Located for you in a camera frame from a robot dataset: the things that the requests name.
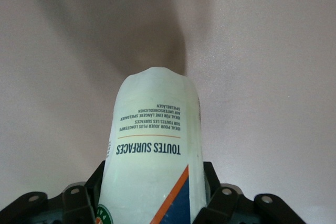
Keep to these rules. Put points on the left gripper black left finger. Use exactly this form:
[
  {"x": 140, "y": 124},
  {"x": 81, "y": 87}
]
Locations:
[{"x": 78, "y": 203}]

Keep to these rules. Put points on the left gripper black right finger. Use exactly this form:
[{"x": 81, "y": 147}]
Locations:
[{"x": 223, "y": 208}]

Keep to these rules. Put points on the white blue tennis ball can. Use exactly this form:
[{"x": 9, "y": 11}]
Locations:
[{"x": 152, "y": 155}]

